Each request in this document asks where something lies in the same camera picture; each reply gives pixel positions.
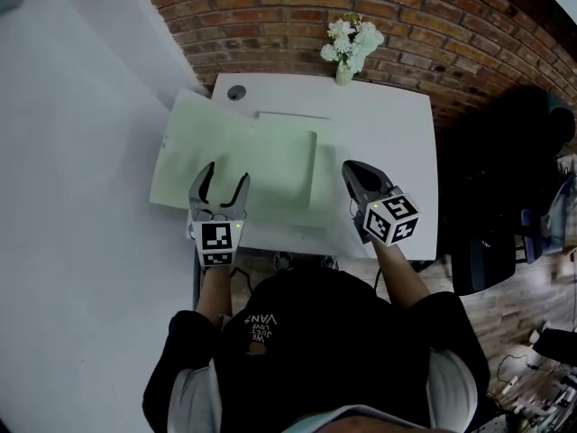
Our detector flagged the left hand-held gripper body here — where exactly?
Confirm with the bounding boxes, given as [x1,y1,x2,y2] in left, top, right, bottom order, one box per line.
[186,195,249,270]

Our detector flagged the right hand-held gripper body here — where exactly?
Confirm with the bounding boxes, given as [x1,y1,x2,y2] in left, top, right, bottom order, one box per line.
[350,185,422,246]

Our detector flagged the light green cloth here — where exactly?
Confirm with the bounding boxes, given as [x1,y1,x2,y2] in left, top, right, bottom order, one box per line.
[148,87,339,243]

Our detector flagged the person's right forearm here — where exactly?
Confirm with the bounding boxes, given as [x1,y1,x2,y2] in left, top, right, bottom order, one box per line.
[371,240,433,307]

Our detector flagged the person's left forearm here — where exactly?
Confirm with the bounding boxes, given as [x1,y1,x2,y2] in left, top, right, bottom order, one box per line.
[195,263,234,323]

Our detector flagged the pale green vase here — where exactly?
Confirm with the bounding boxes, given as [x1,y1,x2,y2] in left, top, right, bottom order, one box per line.
[334,63,355,87]

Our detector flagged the black office chair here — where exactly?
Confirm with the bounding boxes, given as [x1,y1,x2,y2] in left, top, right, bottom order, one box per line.
[438,85,577,298]

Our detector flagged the white flower bouquet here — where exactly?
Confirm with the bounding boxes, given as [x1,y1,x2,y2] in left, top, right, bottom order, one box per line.
[319,13,386,74]

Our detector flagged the person's black t-shirt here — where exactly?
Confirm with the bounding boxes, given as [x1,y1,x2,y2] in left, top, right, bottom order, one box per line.
[142,267,492,433]

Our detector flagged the blue chair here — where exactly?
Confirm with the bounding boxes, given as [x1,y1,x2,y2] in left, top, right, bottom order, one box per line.
[519,181,577,266]

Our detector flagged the person's white vest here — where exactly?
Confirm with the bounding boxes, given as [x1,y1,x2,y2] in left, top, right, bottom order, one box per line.
[168,346,480,433]

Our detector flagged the person's face mask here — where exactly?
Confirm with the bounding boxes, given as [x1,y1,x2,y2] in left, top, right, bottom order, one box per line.
[291,403,421,433]

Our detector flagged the black and grey equipment pile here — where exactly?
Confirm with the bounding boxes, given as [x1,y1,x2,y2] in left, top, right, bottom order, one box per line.
[490,354,577,433]

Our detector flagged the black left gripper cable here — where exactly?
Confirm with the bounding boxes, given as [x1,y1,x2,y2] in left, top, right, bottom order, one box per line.
[227,265,254,296]

